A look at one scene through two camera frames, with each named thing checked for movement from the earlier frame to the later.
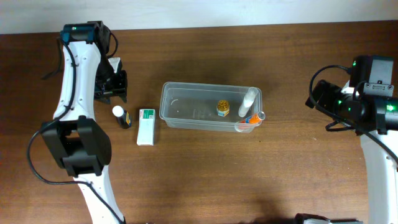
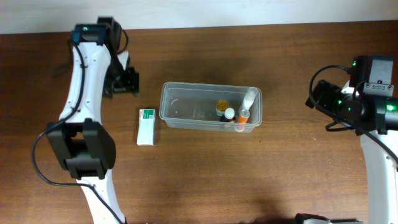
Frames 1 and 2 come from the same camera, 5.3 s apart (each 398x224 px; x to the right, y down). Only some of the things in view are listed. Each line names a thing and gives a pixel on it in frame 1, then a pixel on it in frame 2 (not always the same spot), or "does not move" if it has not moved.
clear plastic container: [211, 106] does not move
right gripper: [331, 92] does not move
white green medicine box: [146, 127] does not move
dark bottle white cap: [122, 116] to [229, 116]
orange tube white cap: [255, 119] to [243, 117]
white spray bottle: [248, 101] does not move
